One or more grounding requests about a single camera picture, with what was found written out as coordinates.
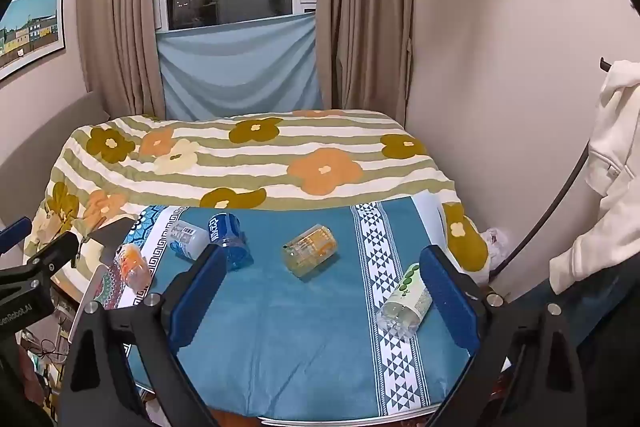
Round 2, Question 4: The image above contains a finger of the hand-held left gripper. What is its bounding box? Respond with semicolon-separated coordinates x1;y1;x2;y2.
22;234;80;282
0;216;32;258

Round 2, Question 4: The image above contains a white hooded sweatshirt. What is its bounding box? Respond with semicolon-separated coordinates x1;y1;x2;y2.
549;59;640;297

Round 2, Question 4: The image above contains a blue patterned tablecloth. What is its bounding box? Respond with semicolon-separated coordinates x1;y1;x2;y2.
97;197;507;424

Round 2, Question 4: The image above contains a clear cup white label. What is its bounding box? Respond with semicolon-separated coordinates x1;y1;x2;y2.
167;221;210;262

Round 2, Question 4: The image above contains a thin black cable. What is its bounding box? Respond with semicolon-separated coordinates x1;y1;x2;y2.
19;331;68;364

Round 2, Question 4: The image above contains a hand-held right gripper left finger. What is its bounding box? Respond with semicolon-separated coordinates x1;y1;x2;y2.
57;244;231;427

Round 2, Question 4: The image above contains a framed wall poster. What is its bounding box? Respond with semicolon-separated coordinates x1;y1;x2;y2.
0;0;67;82

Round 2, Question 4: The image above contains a clear cup blue label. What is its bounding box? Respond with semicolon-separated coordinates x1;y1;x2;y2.
207;210;255;270

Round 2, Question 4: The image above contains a clear cup yellow orange print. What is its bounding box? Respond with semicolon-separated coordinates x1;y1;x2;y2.
282;223;337;279

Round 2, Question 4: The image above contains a beige curtain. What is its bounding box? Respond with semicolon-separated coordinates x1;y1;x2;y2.
314;0;415;124
75;0;169;120

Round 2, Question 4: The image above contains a black curved tube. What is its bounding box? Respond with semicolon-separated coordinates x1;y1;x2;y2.
487;57;615;283

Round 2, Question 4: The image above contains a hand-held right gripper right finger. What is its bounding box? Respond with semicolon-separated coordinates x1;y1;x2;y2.
419;244;587;427

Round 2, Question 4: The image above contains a clear cup orange label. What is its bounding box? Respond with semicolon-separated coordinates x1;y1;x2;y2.
114;243;153;292

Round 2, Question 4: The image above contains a clear cup green dotted label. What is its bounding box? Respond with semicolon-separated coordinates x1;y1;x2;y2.
376;262;433;339

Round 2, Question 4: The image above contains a grey flat panel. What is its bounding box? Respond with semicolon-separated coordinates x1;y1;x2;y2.
86;217;137;254

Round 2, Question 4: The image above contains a floral striped blanket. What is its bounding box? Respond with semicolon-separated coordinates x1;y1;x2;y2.
22;109;493;295

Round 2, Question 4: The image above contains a white plastic bag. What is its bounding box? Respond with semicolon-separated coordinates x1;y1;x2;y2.
479;227;517;259

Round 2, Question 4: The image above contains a light blue hanging cloth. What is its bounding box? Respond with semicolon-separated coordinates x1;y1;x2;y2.
156;13;324;120

